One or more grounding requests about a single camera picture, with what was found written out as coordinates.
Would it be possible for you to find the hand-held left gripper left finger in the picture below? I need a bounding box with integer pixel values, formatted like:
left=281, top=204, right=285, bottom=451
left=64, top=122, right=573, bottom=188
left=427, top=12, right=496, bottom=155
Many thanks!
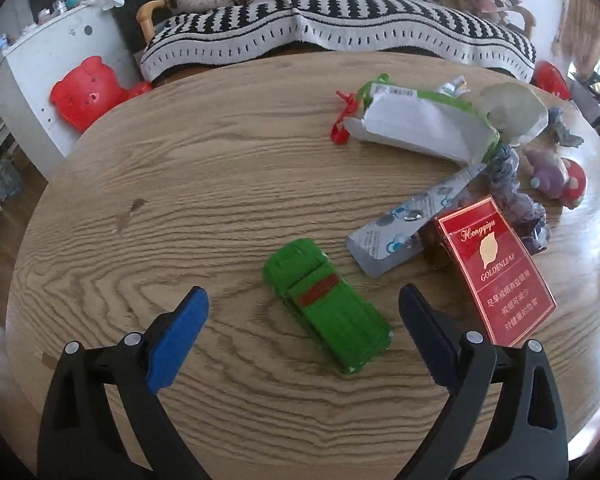
left=36, top=286, right=213, bottom=480

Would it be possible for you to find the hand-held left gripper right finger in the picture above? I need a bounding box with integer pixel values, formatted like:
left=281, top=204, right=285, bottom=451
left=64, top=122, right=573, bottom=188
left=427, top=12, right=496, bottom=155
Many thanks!
left=398, top=283, right=570, bottom=480

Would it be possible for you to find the red cigarette pack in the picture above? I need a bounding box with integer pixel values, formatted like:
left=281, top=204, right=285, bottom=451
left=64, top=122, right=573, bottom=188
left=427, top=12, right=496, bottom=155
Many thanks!
left=419, top=196, right=557, bottom=347

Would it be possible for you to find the torn white green carton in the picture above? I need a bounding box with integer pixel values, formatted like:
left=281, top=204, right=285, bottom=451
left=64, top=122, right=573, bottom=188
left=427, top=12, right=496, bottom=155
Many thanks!
left=342, top=74, right=501, bottom=166

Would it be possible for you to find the green toy car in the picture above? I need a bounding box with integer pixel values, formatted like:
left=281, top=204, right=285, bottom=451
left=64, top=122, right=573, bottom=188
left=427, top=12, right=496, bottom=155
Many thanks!
left=262, top=238, right=394, bottom=375

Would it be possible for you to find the silver printed wrapper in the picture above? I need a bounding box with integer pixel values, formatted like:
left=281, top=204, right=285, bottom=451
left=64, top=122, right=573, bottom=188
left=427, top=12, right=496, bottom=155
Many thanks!
left=345, top=162, right=487, bottom=278

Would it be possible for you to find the crumpled blue grey wrapper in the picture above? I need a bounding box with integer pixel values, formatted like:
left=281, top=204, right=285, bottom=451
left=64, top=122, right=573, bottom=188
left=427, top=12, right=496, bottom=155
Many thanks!
left=485, top=142, right=552, bottom=255

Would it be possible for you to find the purple toy figure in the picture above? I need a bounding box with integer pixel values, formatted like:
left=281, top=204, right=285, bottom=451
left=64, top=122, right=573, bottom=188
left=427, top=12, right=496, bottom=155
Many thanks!
left=524, top=146, right=573, bottom=200

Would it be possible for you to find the red round toy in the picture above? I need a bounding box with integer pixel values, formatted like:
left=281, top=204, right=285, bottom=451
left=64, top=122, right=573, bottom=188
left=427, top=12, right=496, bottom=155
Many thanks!
left=562, top=157, right=587, bottom=208

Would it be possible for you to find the red ribbon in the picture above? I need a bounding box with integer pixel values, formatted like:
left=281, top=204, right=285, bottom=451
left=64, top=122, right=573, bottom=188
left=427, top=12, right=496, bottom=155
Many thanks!
left=330, top=89, right=363, bottom=146

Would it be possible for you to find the small grey wrapper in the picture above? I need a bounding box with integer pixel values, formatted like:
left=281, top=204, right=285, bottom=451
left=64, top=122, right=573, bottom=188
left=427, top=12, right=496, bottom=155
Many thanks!
left=547, top=107, right=585, bottom=148

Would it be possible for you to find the small silver foil piece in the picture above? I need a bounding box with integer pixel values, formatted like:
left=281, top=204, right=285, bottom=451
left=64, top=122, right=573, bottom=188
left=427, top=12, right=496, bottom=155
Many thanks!
left=437, top=76, right=472, bottom=98

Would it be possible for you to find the red pig-shaped stool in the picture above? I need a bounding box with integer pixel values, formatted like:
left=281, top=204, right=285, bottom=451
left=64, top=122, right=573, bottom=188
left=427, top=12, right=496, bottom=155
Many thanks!
left=50, top=56, right=153, bottom=133

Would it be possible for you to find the red bag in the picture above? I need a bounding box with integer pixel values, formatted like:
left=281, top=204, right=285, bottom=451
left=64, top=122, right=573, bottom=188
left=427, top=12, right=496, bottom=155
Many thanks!
left=534, top=60, right=572, bottom=101

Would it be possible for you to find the white cabinet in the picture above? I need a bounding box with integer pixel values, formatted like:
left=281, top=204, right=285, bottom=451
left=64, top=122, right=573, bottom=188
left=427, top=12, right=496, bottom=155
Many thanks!
left=0, top=0, right=143, bottom=176

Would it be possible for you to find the wooden sofa armrest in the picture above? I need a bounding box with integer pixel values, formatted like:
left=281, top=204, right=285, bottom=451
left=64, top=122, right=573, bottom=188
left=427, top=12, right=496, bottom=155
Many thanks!
left=500, top=7, right=537, bottom=38
left=136, top=0, right=167, bottom=41

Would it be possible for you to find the black and white striped sofa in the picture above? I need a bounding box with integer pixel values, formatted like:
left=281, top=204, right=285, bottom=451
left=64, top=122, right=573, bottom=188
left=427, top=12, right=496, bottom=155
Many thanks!
left=140, top=0, right=537, bottom=83

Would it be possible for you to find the pink curtain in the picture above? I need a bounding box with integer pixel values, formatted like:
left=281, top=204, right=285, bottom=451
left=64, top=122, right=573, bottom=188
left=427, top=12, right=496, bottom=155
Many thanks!
left=552, top=0, right=600, bottom=78

